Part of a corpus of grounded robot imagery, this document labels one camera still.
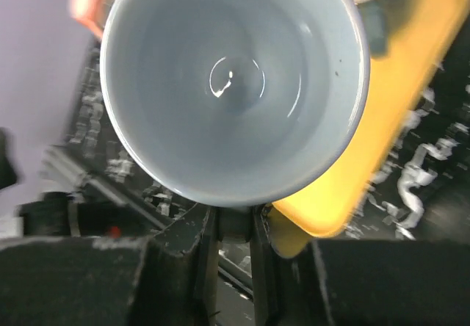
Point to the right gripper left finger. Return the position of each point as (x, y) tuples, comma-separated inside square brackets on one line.
[(178, 280)]

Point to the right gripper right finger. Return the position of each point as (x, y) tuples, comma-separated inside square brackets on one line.
[(288, 273)]

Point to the white grey mug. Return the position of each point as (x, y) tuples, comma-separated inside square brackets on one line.
[(234, 103)]

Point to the grey faceted mug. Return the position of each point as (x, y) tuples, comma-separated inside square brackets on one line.
[(381, 18)]

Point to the pink mug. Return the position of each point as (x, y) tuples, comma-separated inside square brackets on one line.
[(92, 14)]

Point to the orange plastic tray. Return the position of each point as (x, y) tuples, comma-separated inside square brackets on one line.
[(422, 32)]

